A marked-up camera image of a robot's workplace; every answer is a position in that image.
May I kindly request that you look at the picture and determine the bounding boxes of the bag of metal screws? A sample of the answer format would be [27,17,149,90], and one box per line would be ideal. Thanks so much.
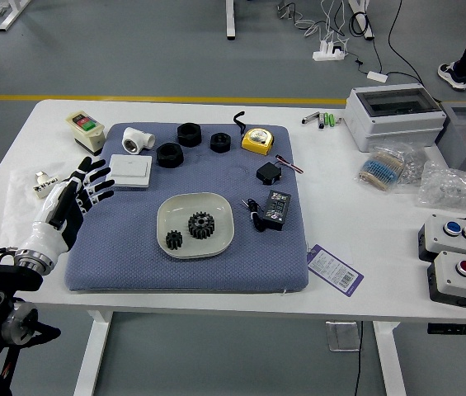
[397,142,432,186]

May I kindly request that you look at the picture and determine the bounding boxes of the clear plastic sheet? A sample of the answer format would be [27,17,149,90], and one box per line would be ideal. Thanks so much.
[3,163,90,252]

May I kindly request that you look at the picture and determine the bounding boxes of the small black gear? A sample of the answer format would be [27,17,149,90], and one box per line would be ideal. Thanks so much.
[165,229,186,252]

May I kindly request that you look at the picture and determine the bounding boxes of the white background desk leg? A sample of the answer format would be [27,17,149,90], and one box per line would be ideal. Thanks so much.
[224,0,237,41]
[347,0,376,41]
[0,0,32,32]

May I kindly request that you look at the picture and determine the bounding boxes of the white power strip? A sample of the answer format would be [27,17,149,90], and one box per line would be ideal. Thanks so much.
[312,39,347,63]

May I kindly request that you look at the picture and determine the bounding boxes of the blue yellow red button box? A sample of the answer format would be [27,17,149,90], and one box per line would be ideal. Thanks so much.
[417,213,466,263]

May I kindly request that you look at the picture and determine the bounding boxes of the white table leg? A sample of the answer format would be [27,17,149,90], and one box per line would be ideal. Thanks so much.
[371,320,407,396]
[73,309,114,396]

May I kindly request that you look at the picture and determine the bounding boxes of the yellow tape measure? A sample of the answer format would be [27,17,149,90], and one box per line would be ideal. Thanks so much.
[233,111,275,157]

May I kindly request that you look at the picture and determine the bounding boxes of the white floor cables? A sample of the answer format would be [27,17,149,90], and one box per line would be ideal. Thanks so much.
[294,0,354,47]

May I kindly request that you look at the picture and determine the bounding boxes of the blue-grey cushion mat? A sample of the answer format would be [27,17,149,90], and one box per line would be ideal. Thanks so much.
[64,122,310,293]

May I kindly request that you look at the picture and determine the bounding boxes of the clear bubble wrap bag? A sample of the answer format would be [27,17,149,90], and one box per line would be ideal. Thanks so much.
[415,160,466,215]

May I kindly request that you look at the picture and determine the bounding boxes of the large black gear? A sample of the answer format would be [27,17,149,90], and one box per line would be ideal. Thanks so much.
[187,211,217,239]

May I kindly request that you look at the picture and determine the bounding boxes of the silver box under table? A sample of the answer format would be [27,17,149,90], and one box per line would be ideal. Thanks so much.
[325,320,360,352]

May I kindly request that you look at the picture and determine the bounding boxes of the black floor cable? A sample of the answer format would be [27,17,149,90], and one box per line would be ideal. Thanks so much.
[347,0,442,104]

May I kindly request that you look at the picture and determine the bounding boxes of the black servo with wires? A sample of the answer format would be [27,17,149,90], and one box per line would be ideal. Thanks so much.
[256,154,304,186]

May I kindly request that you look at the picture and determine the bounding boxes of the purple barcode tag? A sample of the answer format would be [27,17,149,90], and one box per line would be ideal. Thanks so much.
[305,243,365,298]

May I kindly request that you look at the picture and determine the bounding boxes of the white square plate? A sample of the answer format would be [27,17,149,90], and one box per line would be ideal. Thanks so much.
[156,192,236,260]

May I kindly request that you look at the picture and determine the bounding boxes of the black desk control panel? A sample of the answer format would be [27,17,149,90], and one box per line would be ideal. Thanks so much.
[426,323,466,336]

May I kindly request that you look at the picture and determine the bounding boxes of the grey electrical distribution box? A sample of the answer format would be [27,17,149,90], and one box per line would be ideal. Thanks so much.
[343,83,447,153]

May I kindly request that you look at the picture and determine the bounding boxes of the beige red-green switch box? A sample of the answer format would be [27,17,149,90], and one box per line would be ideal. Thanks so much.
[65,111,106,157]

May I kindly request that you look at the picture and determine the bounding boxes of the white wall switch plate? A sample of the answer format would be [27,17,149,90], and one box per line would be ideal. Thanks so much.
[106,153,153,189]

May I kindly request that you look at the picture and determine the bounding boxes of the small black hex nut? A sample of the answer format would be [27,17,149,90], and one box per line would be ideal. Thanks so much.
[209,132,233,154]

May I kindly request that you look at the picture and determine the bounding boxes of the black digital controller with cable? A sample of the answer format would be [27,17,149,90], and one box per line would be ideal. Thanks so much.
[240,189,292,233]

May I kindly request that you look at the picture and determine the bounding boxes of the black cable under table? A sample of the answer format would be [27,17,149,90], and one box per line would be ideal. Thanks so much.
[351,321,365,396]

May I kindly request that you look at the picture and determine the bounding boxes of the bag of blue resistors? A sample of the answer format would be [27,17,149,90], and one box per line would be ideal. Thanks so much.
[354,144,409,193]

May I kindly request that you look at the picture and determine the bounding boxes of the grey foam block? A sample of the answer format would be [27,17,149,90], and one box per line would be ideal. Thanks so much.
[435,101,466,177]

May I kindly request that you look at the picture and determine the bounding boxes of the white pipe tee fitting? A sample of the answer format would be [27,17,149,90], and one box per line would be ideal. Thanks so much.
[121,126,157,155]

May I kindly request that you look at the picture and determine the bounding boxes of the large black hex nut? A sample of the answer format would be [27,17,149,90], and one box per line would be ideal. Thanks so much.
[177,122,203,147]
[156,142,184,168]

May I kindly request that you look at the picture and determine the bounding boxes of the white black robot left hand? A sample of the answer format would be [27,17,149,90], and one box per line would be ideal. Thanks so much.
[18,155,116,268]

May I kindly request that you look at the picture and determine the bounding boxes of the red green button box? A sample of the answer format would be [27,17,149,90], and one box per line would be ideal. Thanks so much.
[426,250,466,314]

